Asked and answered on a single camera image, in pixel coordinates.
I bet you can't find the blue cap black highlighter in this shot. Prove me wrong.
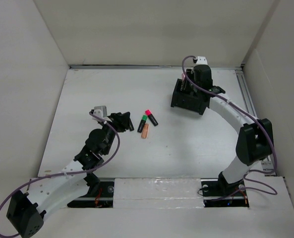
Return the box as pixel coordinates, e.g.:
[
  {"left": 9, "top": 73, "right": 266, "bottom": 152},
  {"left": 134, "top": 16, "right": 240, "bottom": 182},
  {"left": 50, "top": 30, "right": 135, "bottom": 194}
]
[{"left": 129, "top": 120, "right": 134, "bottom": 131}]

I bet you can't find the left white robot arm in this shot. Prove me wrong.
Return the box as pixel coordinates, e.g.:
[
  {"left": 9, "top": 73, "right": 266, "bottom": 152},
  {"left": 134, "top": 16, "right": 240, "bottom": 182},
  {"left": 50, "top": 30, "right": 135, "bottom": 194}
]
[{"left": 6, "top": 110, "right": 131, "bottom": 238}]

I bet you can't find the green cap black highlighter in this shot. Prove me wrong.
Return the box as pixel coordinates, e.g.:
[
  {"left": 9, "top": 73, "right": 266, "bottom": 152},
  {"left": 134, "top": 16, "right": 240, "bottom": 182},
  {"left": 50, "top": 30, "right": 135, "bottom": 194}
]
[{"left": 137, "top": 115, "right": 148, "bottom": 133}]

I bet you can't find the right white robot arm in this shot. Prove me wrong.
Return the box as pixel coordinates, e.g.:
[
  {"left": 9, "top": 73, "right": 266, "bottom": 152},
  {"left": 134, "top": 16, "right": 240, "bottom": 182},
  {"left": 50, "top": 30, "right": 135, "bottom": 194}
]
[{"left": 180, "top": 64, "right": 275, "bottom": 195}]

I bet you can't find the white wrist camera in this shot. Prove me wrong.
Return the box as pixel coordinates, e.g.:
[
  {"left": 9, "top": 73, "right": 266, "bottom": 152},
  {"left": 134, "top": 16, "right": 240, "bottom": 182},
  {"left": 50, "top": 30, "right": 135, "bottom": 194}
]
[
  {"left": 91, "top": 106, "right": 108, "bottom": 118},
  {"left": 193, "top": 56, "right": 208, "bottom": 65}
]

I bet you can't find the aluminium rail back edge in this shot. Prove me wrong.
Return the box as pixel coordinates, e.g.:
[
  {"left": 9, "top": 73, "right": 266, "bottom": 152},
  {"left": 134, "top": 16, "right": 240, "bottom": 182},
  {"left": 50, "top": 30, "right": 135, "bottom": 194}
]
[{"left": 69, "top": 64, "right": 244, "bottom": 69}]

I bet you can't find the orange translucent highlighter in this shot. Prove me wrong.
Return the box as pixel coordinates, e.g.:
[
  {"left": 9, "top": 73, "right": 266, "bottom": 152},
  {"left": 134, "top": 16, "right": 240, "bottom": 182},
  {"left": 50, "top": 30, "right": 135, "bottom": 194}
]
[{"left": 141, "top": 123, "right": 149, "bottom": 139}]

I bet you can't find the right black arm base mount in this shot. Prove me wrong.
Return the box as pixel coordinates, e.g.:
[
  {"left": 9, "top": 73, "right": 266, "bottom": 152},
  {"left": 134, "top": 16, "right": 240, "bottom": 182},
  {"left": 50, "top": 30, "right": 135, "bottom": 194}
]
[{"left": 197, "top": 173, "right": 249, "bottom": 208}]

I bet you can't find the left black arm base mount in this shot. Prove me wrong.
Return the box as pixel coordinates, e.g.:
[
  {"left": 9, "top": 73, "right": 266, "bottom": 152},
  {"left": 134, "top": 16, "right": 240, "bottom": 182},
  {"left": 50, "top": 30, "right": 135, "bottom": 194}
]
[{"left": 67, "top": 178, "right": 115, "bottom": 208}]

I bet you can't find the aluminium rail right side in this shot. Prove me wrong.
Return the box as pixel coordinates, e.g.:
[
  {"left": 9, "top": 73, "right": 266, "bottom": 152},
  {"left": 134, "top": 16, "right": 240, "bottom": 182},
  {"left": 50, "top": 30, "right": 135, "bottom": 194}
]
[{"left": 235, "top": 69, "right": 277, "bottom": 177}]

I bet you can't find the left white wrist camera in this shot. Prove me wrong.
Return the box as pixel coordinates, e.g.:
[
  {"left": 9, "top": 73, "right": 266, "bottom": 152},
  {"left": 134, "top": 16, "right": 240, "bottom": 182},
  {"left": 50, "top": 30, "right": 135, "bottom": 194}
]
[{"left": 91, "top": 106, "right": 108, "bottom": 118}]

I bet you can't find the black two-compartment organizer box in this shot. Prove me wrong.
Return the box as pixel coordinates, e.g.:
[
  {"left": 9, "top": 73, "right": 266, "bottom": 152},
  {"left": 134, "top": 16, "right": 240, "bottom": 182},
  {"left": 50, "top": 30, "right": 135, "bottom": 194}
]
[{"left": 171, "top": 79, "right": 209, "bottom": 115}]

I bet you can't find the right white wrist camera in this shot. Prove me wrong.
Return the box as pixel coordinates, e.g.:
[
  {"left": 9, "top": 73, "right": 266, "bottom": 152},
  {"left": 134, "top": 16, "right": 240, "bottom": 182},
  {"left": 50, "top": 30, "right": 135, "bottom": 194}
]
[{"left": 193, "top": 56, "right": 208, "bottom": 65}]

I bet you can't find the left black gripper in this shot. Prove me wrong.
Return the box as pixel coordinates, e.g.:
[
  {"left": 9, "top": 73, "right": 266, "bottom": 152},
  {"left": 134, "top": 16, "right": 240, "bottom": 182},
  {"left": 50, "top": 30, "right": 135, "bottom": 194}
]
[{"left": 99, "top": 112, "right": 128, "bottom": 156}]

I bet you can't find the pink cap black highlighter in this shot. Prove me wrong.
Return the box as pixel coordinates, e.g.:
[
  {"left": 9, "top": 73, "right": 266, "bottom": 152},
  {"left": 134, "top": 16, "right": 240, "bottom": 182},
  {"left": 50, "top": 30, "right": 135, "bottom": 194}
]
[{"left": 145, "top": 110, "right": 158, "bottom": 126}]

